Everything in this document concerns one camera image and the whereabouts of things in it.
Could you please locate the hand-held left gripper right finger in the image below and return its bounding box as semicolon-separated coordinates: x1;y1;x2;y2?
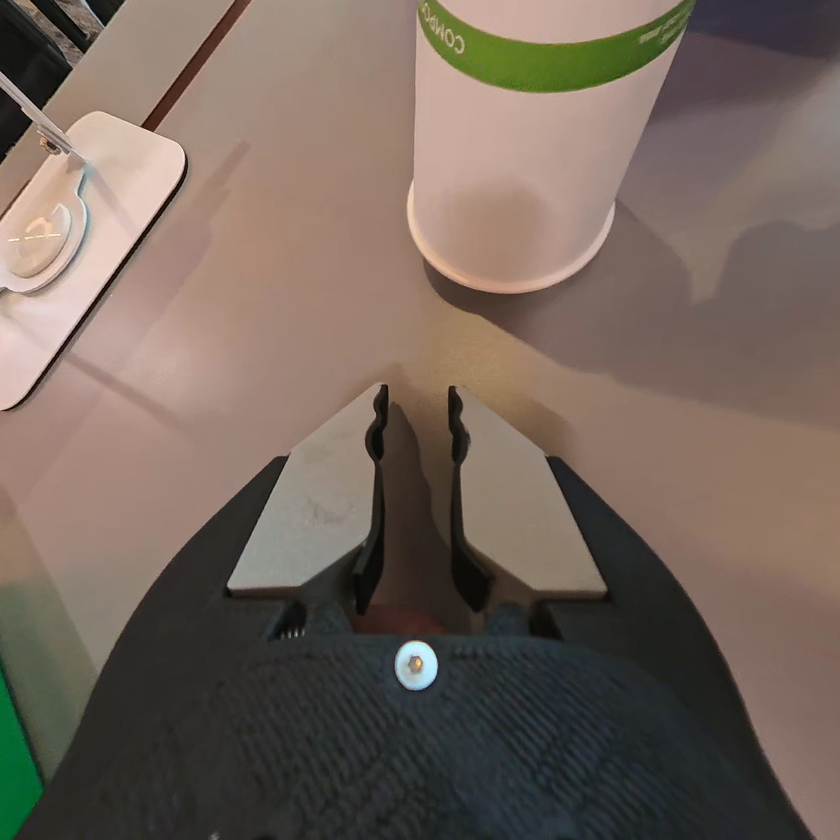
448;385;609;614

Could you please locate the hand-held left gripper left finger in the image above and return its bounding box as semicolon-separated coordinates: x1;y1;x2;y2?
227;384;390;616

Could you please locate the white green-banded paper cup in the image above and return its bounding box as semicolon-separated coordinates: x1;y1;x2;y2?
407;0;698;294

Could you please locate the green plastic bin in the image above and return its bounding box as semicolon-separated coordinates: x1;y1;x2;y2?
0;656;47;840

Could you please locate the white board stand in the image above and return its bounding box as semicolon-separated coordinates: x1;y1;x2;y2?
0;66;189;412

